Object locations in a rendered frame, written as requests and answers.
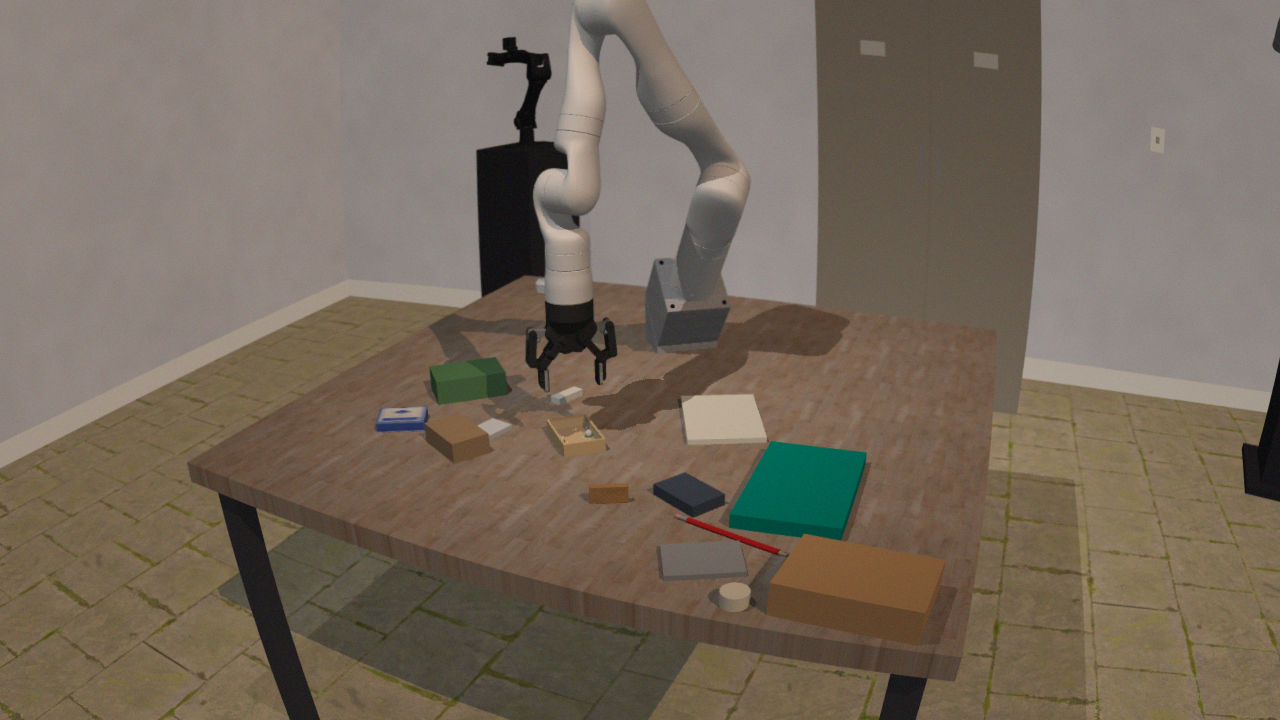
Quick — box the cream flat box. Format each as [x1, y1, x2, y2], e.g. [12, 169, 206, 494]
[680, 393, 769, 446]

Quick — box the black stand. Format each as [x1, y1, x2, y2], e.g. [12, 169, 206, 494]
[476, 141, 571, 297]
[1242, 358, 1280, 502]

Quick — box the green box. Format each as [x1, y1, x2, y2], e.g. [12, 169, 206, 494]
[430, 357, 509, 405]

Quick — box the small brown cardboard box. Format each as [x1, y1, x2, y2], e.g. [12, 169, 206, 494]
[425, 414, 492, 463]

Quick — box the brown wooden table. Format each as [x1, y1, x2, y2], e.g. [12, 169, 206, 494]
[188, 276, 999, 720]

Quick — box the dark grey flat box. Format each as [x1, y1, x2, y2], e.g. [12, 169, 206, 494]
[653, 473, 726, 517]

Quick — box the teal flat box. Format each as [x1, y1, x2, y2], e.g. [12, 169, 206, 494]
[728, 441, 868, 541]

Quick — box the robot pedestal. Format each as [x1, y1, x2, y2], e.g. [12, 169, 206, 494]
[645, 258, 731, 353]

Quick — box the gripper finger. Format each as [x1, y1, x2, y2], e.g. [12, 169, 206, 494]
[584, 318, 619, 386]
[525, 325, 563, 391]

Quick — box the red pencil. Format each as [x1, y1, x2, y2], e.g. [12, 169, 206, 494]
[673, 513, 789, 558]

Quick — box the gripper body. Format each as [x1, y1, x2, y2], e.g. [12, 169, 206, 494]
[545, 298, 598, 349]

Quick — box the large brown box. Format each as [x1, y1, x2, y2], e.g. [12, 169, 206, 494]
[767, 534, 946, 645]

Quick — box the covered wooden puzzle box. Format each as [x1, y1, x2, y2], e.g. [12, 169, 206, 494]
[545, 415, 608, 459]

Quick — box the taupe cabinet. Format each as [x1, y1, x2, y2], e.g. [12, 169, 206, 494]
[815, 0, 1042, 414]

